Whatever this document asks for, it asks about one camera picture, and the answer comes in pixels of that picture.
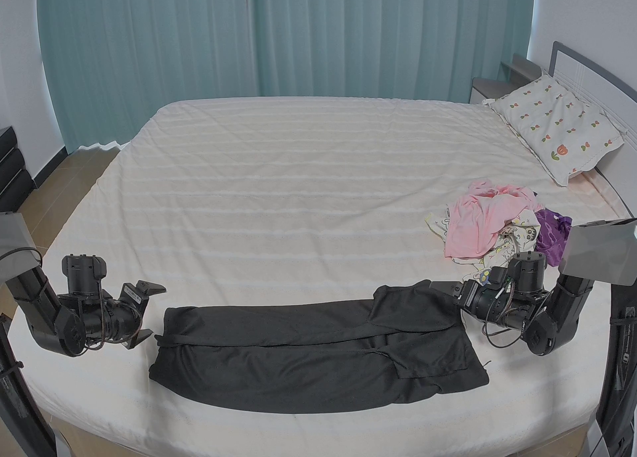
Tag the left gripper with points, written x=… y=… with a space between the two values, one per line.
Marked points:
x=122 y=320

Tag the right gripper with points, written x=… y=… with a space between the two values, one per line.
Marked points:
x=490 y=306

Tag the black T-shirt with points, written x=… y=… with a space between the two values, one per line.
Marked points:
x=298 y=355

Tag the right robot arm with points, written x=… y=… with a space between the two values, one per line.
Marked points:
x=562 y=310

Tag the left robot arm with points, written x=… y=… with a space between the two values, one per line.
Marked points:
x=45 y=310

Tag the bed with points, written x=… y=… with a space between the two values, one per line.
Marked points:
x=298 y=171

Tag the pink garment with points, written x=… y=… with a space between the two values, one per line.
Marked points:
x=477 y=226

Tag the white printed pyjama top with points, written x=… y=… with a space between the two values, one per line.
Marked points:
x=512 y=246

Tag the purple garment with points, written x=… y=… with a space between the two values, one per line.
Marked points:
x=552 y=236

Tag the white printed pillow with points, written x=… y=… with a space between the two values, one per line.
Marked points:
x=557 y=126

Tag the black chest of drawers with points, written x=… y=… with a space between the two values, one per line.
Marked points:
x=12 y=166

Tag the grey bedside table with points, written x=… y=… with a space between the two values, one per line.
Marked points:
x=497 y=87

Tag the blue-green curtain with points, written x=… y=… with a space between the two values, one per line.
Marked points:
x=149 y=47
x=388 y=22

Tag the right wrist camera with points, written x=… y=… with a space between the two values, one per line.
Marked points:
x=499 y=278

